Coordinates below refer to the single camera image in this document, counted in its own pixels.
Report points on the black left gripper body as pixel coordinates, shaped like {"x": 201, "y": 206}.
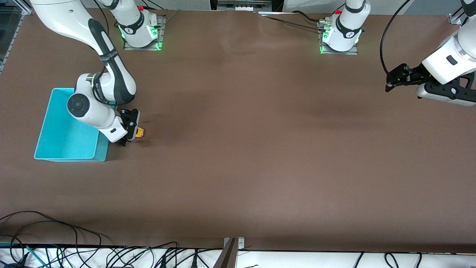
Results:
{"x": 415, "y": 75}

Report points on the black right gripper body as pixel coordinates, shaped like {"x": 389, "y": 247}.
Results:
{"x": 129, "y": 119}

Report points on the yellow beetle toy car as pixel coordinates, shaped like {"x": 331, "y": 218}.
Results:
{"x": 140, "y": 133}

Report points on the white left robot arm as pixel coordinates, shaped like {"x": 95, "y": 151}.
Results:
{"x": 347, "y": 29}

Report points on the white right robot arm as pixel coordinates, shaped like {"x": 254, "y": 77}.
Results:
{"x": 85, "y": 108}

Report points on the cyan plastic bin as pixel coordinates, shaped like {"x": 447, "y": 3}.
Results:
{"x": 63, "y": 137}

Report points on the brown table cover mat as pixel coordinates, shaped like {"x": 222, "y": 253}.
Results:
{"x": 238, "y": 167}

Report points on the dark grey metal bar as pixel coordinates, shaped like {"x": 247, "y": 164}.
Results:
{"x": 227, "y": 258}

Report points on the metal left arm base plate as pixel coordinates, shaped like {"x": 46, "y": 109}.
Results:
{"x": 351, "y": 53}

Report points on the aluminium frame profile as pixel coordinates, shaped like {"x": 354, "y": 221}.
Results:
{"x": 454, "y": 18}
{"x": 11, "y": 29}

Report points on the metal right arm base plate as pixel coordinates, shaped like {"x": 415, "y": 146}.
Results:
{"x": 161, "y": 33}

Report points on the silver metal bracket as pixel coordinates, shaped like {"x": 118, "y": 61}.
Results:
{"x": 241, "y": 243}

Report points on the black metal frame stand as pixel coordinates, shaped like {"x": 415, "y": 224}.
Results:
{"x": 241, "y": 4}

